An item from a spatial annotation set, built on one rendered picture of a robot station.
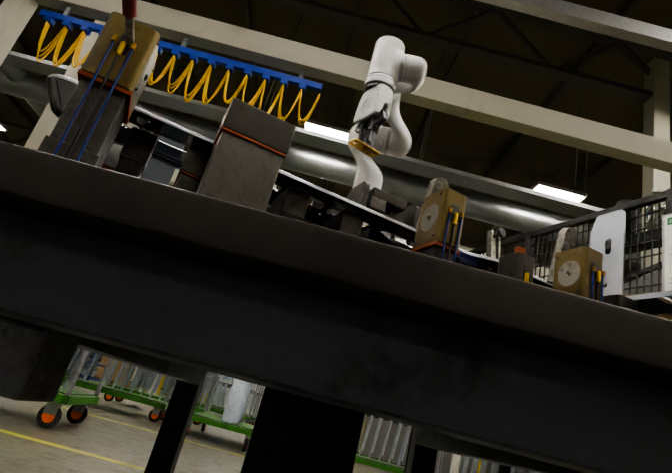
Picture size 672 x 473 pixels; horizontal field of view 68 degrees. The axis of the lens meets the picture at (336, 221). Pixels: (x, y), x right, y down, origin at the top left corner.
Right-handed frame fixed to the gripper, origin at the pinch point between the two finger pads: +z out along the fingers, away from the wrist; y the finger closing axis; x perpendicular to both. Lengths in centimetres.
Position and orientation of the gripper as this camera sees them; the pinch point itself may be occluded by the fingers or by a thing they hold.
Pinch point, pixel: (366, 140)
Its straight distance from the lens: 131.7
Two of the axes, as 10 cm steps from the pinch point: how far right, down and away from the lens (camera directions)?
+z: -2.4, 9.1, -3.5
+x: 7.8, 3.9, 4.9
